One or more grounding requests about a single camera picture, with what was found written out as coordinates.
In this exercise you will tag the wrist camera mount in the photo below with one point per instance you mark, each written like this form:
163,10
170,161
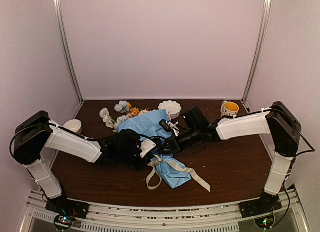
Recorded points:
146,148
169,126

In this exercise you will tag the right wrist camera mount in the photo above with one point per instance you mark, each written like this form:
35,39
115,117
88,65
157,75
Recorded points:
169,126

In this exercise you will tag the floral ceramic mug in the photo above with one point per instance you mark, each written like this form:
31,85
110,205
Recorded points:
229,109

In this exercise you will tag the white fluted ceramic dish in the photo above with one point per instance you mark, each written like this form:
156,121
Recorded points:
173,108

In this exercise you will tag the cream ribbon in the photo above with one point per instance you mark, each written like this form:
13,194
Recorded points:
173,172

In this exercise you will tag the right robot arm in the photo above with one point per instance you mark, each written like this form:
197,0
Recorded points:
248,157

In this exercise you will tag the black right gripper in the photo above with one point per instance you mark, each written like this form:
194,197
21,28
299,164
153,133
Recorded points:
175,146

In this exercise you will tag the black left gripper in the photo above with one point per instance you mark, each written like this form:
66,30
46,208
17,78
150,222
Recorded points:
138,166

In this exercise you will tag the small patterned ceramic bowl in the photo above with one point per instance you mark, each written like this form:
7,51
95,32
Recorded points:
74,125

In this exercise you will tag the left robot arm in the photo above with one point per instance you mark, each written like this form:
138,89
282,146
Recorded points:
40,133

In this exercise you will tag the front aluminium rail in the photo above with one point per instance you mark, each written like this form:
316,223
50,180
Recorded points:
224,217

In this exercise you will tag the blue hydrangea flower bunch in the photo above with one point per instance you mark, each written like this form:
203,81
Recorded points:
123,108

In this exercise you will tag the left aluminium corner post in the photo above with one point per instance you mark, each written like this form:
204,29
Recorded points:
66,49

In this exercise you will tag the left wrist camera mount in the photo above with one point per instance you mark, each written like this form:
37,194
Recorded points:
146,148

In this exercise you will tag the blue wrapping paper sheet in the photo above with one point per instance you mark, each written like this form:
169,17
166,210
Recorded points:
148,124

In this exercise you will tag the orange flower stem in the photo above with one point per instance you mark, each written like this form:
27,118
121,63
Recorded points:
132,112

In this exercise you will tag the white flower stem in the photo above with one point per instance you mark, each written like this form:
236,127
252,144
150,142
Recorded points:
107,119

